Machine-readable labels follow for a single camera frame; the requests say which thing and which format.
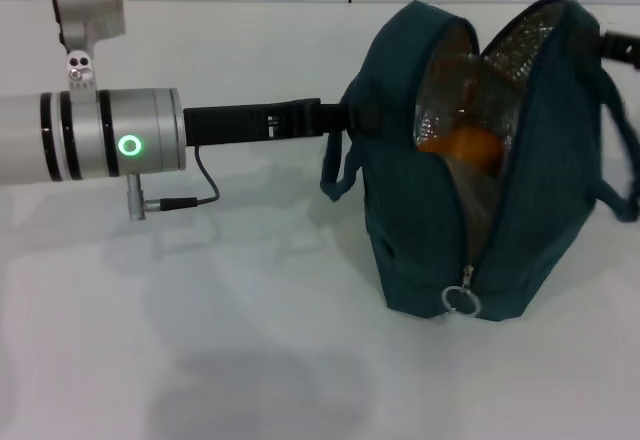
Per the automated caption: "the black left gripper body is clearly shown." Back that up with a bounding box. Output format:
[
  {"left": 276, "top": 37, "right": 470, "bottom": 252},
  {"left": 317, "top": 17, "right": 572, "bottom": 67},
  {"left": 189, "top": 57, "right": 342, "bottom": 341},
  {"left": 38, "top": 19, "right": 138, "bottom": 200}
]
[{"left": 182, "top": 97, "right": 324, "bottom": 148}]

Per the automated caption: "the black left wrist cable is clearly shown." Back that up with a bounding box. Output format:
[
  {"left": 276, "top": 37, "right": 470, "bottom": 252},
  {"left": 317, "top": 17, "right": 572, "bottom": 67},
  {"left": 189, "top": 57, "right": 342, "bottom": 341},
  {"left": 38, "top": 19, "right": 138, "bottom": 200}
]
[{"left": 147, "top": 144, "right": 222, "bottom": 210}]

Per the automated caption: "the orange yellow pear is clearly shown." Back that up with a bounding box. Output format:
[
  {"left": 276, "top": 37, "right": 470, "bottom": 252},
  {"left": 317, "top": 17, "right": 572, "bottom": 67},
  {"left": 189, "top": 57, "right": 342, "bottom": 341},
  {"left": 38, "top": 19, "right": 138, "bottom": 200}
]
[{"left": 417, "top": 127, "right": 504, "bottom": 174}]

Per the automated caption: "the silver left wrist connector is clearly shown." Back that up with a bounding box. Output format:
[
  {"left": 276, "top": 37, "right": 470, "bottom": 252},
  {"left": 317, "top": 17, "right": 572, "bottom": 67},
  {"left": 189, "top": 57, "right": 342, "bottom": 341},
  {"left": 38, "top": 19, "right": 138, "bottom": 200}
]
[{"left": 125, "top": 173, "right": 151, "bottom": 221}]

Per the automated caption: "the dark teal insulated lunch bag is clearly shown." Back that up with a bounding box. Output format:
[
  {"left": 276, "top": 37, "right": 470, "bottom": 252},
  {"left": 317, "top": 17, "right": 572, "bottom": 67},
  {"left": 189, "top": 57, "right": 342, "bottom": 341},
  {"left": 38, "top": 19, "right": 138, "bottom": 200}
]
[{"left": 319, "top": 0, "right": 640, "bottom": 322}]

